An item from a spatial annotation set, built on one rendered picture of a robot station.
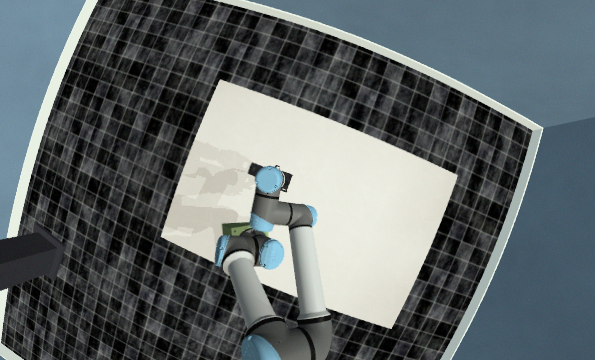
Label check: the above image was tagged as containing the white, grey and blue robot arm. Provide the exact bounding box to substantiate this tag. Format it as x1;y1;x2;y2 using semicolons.
215;162;332;360

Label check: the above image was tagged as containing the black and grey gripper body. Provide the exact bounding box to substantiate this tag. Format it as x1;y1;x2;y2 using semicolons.
281;171;292;192

